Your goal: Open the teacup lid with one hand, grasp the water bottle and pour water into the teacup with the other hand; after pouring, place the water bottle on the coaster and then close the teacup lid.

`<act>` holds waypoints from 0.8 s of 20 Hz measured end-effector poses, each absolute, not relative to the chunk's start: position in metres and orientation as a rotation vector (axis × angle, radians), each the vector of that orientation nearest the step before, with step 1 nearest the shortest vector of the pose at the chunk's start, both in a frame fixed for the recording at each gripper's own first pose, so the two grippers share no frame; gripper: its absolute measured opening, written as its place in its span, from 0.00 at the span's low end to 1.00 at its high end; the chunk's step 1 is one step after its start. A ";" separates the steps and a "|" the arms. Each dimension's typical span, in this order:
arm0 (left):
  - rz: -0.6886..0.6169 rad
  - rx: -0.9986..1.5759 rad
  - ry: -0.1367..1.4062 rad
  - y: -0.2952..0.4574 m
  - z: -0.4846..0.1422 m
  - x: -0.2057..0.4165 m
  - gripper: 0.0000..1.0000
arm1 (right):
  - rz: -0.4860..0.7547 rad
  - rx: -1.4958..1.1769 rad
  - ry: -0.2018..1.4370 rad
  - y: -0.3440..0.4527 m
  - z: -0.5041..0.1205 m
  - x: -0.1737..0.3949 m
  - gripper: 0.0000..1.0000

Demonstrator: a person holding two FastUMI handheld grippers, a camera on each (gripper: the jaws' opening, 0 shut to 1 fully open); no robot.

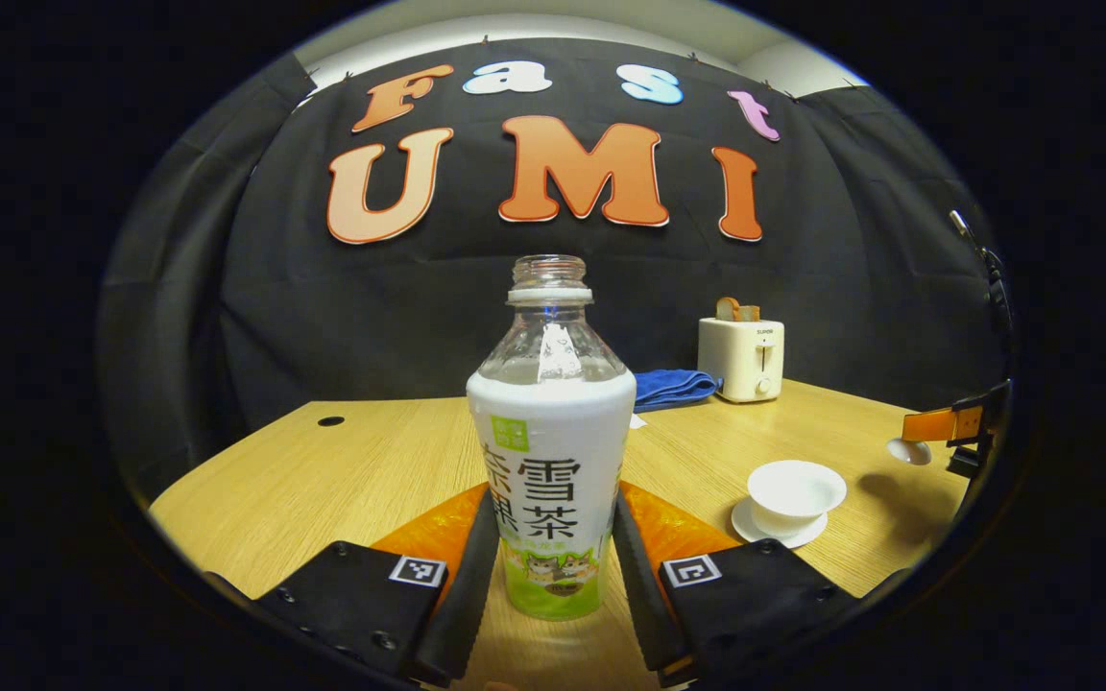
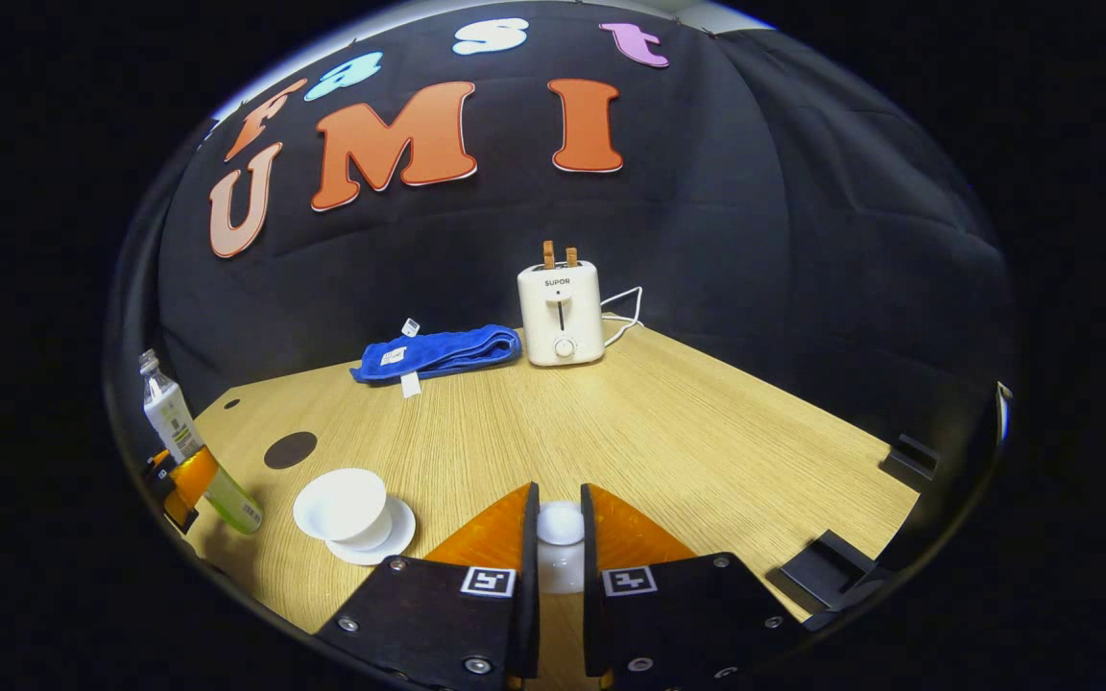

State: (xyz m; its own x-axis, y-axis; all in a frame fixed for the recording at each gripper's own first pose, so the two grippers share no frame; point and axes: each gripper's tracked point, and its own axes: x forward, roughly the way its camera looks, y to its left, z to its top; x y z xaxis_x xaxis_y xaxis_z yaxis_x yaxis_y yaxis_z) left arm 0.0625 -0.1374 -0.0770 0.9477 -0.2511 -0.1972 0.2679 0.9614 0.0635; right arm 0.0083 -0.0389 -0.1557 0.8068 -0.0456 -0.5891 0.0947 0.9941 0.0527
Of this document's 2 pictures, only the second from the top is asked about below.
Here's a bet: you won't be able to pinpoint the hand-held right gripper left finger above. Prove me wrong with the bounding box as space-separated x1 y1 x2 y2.
313 482 541 691

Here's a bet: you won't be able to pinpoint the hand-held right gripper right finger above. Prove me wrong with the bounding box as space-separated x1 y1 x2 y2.
580 483 808 690

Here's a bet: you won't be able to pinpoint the clear water bottle white label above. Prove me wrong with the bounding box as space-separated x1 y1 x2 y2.
138 349 264 536

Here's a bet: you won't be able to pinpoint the dark round coaster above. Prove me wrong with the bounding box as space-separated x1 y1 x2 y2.
264 431 319 470

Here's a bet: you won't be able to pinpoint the white teacup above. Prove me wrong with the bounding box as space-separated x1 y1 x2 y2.
293 468 396 551

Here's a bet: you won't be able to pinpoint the blue towel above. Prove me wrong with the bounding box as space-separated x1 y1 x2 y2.
350 319 523 399

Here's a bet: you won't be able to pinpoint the white toaster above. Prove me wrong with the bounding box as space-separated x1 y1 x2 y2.
517 260 605 368

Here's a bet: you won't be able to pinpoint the black backdrop cloth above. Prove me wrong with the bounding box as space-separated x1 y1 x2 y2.
107 0 1015 462

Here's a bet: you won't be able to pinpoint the black table bracket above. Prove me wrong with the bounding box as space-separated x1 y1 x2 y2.
769 530 885 610
879 434 940 486

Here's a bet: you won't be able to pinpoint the white toaster cable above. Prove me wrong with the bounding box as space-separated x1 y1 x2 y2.
599 286 645 348

